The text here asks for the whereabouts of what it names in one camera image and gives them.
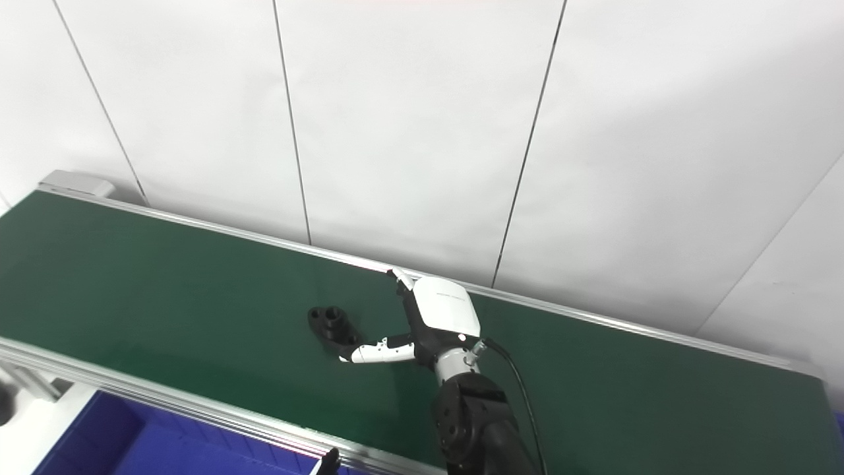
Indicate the grey conveyor end cover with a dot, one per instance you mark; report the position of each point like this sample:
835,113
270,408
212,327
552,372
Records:
76,183

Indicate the grey conveyor leg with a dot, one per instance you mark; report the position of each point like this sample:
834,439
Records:
33,386

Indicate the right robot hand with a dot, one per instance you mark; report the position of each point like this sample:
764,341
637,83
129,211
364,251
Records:
448,310

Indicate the black plastic part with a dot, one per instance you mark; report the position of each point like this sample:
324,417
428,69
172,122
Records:
333,326

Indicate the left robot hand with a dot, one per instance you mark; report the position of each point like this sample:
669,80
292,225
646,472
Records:
328,464

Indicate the blue plastic bin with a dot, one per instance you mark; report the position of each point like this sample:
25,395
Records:
132,448

